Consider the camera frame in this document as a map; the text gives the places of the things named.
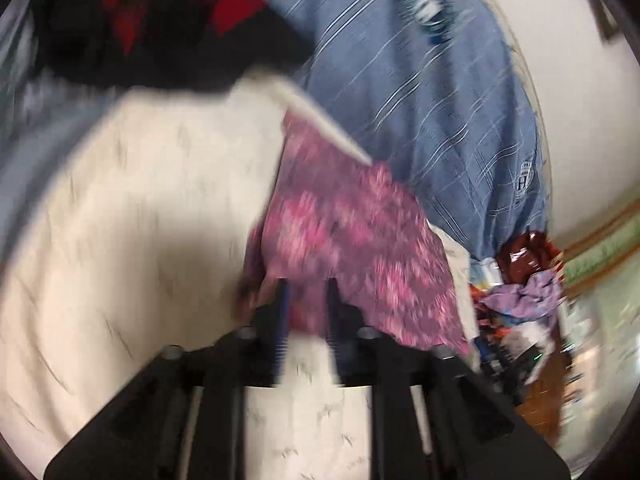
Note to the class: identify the black and red cloth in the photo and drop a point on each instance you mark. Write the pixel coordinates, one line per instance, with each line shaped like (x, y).
(150, 35)

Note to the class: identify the red plastic bag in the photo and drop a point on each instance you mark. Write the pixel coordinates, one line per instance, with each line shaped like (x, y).
(520, 260)

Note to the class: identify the wooden bed frame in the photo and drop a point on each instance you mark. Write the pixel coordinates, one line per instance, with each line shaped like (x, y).
(542, 415)

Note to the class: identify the cream bird-print blanket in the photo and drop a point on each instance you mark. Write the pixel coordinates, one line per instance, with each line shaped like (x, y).
(125, 210)

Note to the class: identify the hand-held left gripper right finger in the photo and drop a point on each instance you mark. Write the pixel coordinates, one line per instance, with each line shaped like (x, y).
(334, 320)

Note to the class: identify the blue plaid quilt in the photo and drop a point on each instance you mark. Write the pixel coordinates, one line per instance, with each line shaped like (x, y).
(400, 110)

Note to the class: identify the white colourful packet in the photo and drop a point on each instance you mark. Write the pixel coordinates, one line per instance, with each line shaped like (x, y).
(482, 272)

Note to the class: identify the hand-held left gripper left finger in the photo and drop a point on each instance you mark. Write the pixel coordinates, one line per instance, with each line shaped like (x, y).
(281, 320)

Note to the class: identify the purple floral shirt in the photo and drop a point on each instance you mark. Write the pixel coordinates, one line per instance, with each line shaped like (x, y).
(350, 220)

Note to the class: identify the lavender cloth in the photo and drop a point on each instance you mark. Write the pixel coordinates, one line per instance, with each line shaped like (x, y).
(530, 292)

